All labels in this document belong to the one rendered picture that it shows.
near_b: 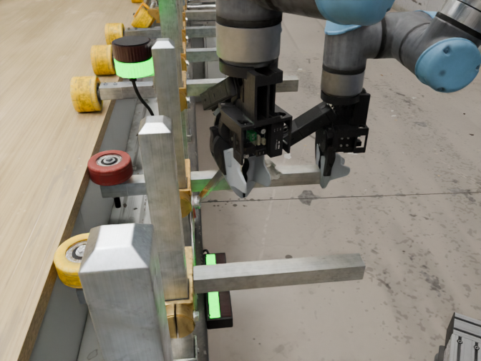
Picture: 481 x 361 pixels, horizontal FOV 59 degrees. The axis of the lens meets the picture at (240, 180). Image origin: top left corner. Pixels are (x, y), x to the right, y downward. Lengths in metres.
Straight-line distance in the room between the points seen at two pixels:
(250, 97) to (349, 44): 0.29
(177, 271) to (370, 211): 1.75
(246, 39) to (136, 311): 0.33
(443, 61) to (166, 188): 0.40
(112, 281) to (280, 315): 1.49
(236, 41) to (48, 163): 0.51
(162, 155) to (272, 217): 1.68
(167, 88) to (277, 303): 1.19
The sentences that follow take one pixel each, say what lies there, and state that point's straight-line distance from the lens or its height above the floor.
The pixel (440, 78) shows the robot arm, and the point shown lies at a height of 1.11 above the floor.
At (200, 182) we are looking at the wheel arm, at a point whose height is 0.85.
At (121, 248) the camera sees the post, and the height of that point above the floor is 1.17.
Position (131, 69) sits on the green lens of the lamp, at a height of 1.10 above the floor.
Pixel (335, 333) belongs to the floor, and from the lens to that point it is 1.68.
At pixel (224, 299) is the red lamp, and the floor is 0.70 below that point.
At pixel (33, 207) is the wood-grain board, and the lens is 0.77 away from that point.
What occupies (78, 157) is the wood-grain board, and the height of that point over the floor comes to 0.90.
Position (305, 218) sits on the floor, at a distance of 2.14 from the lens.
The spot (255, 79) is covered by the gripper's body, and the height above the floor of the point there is 1.15.
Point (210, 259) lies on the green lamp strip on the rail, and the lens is 0.89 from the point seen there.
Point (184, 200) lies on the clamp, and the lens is 0.78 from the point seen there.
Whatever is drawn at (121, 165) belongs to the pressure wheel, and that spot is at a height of 0.91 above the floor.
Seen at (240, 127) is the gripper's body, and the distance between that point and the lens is 0.50.
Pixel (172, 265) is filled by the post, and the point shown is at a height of 0.92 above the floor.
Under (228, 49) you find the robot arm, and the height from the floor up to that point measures 1.18.
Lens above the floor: 1.32
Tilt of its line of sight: 34 degrees down
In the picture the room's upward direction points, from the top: straight up
